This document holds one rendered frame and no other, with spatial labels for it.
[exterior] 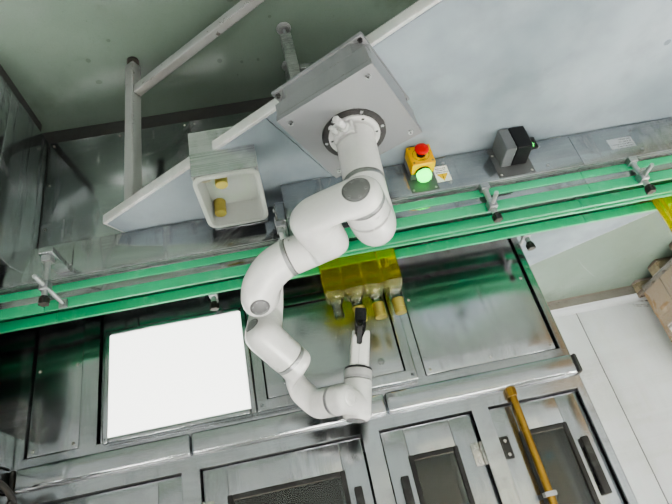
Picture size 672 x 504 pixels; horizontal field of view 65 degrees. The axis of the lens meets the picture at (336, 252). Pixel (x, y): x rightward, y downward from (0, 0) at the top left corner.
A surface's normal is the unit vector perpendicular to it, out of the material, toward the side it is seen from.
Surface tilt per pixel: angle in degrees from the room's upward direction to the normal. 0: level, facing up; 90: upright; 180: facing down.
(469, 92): 0
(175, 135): 90
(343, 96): 5
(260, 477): 90
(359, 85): 5
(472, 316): 91
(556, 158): 90
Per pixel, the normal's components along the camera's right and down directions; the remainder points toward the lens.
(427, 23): 0.20, 0.83
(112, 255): -0.03, -0.52
